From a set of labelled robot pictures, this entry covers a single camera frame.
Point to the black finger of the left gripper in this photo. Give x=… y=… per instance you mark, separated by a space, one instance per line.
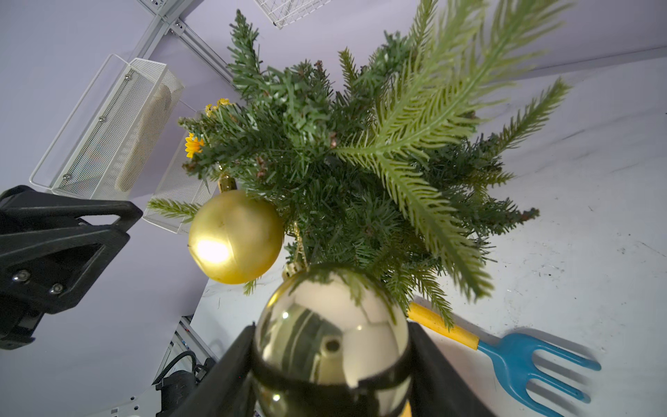
x=53 y=249

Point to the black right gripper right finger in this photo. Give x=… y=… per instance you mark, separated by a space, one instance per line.
x=438 y=390

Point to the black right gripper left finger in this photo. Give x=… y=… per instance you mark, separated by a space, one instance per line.
x=226 y=390

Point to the shiny gold ball ornament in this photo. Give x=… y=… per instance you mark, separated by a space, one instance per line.
x=331 y=341

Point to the matte gold ball ornament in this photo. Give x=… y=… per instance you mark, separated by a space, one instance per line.
x=235 y=238

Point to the small green christmas tree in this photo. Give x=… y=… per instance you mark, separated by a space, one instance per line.
x=393 y=166

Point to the blue yellow garden fork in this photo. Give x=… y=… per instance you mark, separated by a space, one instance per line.
x=512 y=358

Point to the white mesh wall shelf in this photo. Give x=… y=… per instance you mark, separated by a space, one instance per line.
x=87 y=155

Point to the aluminium frame corner post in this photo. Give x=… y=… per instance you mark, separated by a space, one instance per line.
x=167 y=20

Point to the white wire wall basket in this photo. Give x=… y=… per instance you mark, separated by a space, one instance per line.
x=282 y=13

